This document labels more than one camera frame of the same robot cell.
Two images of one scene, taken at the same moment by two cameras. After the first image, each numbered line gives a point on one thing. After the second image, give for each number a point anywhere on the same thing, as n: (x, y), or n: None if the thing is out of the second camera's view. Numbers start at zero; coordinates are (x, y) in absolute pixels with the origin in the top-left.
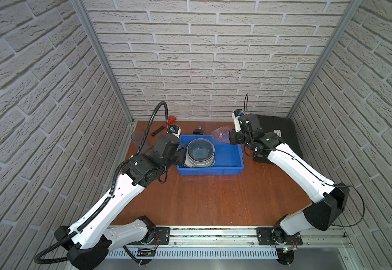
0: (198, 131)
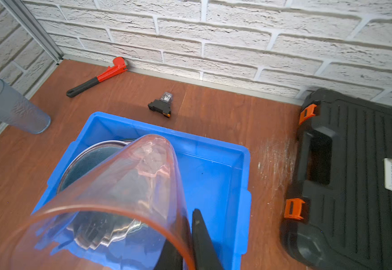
0: (163, 105)
